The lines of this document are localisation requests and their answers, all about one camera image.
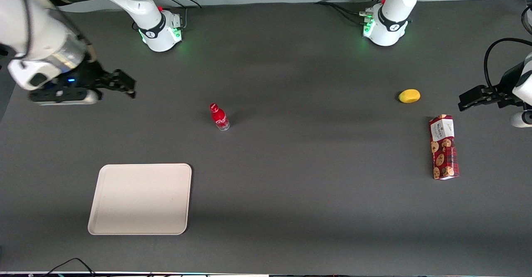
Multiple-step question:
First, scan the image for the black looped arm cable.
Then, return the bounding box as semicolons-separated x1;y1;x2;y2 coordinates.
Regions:
483;38;532;93

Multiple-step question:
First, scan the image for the black corner cable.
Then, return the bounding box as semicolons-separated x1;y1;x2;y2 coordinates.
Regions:
521;5;532;34

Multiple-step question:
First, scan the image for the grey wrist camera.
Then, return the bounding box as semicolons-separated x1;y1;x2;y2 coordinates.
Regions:
510;110;532;128
28;88;100;105

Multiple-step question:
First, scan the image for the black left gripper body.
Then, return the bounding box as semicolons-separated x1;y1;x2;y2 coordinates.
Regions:
493;63;525;105

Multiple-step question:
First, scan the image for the red cookie box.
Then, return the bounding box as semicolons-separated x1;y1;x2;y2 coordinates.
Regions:
429;114;460;180

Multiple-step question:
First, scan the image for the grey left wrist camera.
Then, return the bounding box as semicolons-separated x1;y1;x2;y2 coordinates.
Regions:
510;110;532;128

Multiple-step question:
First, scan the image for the black table edge cable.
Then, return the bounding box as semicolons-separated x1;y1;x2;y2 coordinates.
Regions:
41;257;97;277

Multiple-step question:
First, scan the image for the beige rectangular tray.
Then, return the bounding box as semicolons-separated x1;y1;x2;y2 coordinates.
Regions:
87;163;192;235

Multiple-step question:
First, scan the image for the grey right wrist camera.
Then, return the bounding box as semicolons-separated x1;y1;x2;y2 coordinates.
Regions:
28;88;100;105

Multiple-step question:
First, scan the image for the yellow lemon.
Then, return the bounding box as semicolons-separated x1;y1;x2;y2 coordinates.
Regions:
398;89;421;103

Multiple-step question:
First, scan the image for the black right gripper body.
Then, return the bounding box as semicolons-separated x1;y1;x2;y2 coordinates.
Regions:
53;60;112;91

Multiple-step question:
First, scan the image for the black left base cable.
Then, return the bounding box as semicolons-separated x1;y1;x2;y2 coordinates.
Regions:
314;0;388;25

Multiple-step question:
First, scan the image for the red coke bottle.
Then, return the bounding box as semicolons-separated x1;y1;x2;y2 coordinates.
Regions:
209;103;230;131

